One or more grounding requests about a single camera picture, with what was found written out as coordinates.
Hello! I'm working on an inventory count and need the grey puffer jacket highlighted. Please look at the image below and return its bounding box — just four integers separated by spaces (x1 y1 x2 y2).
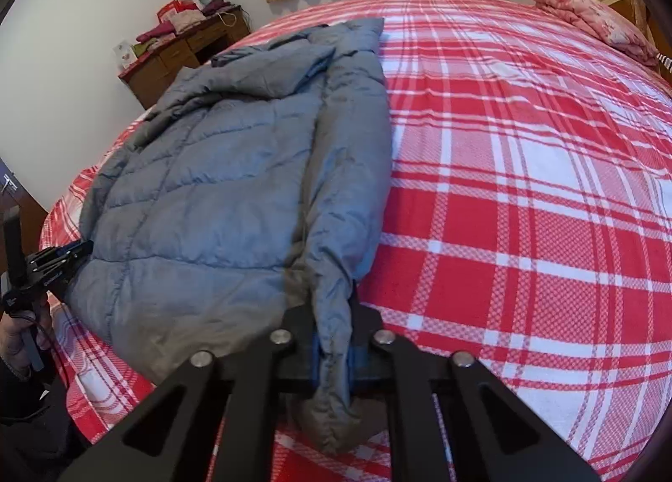
66 17 394 456

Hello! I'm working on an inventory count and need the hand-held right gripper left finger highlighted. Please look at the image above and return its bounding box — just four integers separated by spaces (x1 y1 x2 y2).
63 303 319 482

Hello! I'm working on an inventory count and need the pink folded cloth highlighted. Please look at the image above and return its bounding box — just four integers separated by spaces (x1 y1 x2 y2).
168 6 204 34

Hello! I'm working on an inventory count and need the maroon folded cloth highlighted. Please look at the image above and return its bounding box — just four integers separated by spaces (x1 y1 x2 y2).
136 20 176 42

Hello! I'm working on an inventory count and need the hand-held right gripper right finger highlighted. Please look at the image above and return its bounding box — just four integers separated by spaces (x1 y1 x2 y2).
346 298 600 482

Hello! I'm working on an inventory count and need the person's left forearm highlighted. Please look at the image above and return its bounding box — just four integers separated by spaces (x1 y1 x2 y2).
0 358 92 469

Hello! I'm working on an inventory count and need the red plaid bed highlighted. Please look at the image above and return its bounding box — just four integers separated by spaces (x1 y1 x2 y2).
39 0 672 482

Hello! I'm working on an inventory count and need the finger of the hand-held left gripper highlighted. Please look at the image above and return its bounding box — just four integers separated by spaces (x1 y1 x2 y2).
27 240 95 278

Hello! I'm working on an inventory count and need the pink floral pillow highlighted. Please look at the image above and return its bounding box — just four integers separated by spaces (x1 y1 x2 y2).
529 0 659 63

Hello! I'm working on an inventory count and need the dark wooden footboard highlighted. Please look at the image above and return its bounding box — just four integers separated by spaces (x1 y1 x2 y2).
0 156 53 241

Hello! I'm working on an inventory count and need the brown wooden desk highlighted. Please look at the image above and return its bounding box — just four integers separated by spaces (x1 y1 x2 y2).
118 6 252 110

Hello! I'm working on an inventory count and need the person's left hand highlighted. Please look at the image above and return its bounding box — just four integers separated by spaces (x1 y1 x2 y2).
0 302 54 383

